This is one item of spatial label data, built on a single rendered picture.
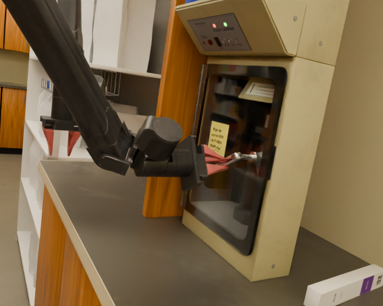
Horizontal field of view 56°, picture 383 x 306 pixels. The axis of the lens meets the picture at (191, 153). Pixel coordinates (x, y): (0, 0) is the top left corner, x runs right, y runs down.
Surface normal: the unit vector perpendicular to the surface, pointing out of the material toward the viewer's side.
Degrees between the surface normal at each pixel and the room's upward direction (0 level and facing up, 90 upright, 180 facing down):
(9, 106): 90
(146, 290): 0
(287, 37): 90
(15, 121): 90
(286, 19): 90
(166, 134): 39
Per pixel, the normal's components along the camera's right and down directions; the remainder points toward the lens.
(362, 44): -0.86, -0.04
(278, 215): 0.48, 0.23
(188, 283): 0.15, -0.97
